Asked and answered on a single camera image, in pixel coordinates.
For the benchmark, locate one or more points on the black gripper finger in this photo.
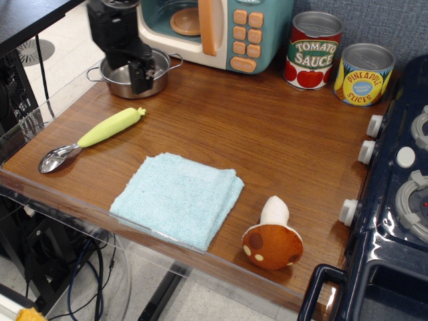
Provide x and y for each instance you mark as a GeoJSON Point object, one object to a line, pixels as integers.
{"type": "Point", "coordinates": [141, 75]}

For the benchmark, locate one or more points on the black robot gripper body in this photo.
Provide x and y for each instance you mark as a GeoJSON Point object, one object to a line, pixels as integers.
{"type": "Point", "coordinates": [114, 29]}

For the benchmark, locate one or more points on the small stainless steel pot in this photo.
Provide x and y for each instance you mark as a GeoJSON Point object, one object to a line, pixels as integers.
{"type": "Point", "coordinates": [118, 80]}

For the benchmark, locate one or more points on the white stove knob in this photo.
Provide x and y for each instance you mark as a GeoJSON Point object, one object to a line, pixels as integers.
{"type": "Point", "coordinates": [374, 125]}
{"type": "Point", "coordinates": [348, 211]}
{"type": "Point", "coordinates": [366, 151]}

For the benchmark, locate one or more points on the dark blue toy stove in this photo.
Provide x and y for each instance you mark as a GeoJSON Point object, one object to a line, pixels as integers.
{"type": "Point", "coordinates": [385, 276]}

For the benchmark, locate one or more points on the teal toy microwave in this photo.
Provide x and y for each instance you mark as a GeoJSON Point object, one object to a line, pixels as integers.
{"type": "Point", "coordinates": [239, 36]}

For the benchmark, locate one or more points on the light blue folded cloth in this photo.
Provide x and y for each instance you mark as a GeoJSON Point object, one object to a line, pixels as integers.
{"type": "Point", "coordinates": [178, 200]}

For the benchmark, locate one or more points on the tomato sauce can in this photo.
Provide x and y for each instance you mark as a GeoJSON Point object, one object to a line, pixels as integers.
{"type": "Point", "coordinates": [312, 48]}

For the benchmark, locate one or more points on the plush brown mushroom toy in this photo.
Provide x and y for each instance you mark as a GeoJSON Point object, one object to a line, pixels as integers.
{"type": "Point", "coordinates": [272, 244]}

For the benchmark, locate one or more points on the pineapple slices can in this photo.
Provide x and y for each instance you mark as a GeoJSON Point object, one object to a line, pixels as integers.
{"type": "Point", "coordinates": [364, 73]}

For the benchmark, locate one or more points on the spoon with green handle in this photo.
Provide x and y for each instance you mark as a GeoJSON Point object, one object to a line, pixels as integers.
{"type": "Point", "coordinates": [102, 131]}

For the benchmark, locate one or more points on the black desk frame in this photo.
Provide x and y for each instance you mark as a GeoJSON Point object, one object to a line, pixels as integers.
{"type": "Point", "coordinates": [21, 21]}

